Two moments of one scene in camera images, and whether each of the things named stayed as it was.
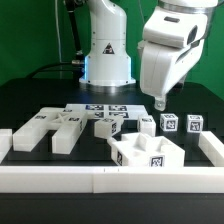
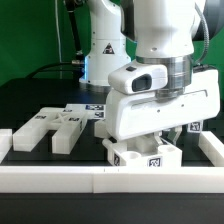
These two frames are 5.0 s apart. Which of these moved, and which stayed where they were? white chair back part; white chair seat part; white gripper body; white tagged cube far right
Moved: white gripper body
Stayed: white chair seat part; white tagged cube far right; white chair back part
